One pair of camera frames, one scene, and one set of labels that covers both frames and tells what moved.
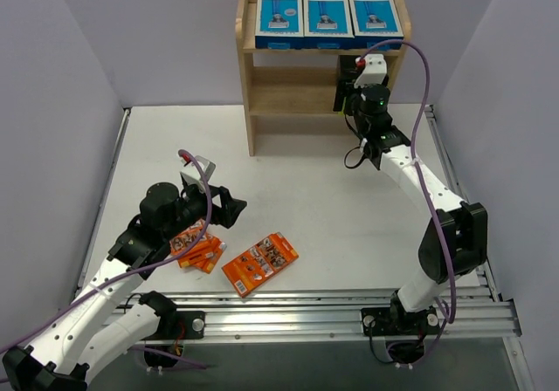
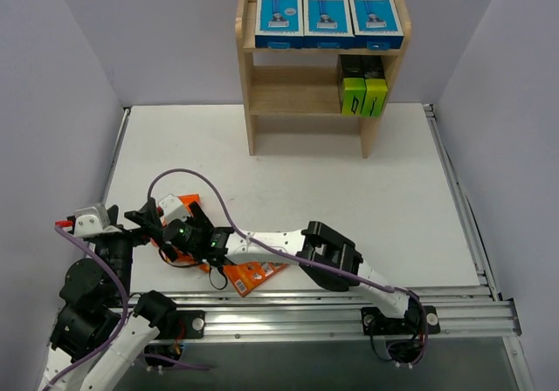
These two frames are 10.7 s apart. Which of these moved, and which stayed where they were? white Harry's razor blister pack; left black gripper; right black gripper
Moved: right black gripper; left black gripper
Stayed: white Harry's razor blister pack
